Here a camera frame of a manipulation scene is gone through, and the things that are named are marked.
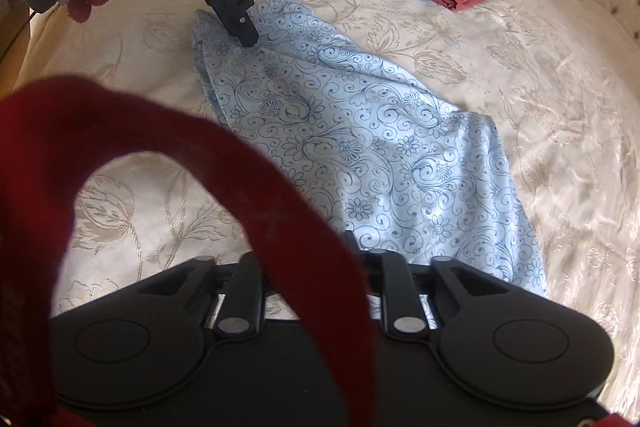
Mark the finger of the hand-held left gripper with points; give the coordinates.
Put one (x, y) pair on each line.
(240, 24)

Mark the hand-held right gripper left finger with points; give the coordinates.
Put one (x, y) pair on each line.
(245, 289)

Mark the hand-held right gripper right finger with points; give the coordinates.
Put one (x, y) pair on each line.
(397, 289)

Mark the light blue patterned pants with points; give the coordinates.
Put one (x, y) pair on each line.
(360, 147)

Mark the cream embroidered bed cover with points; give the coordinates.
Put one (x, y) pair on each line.
(550, 72)

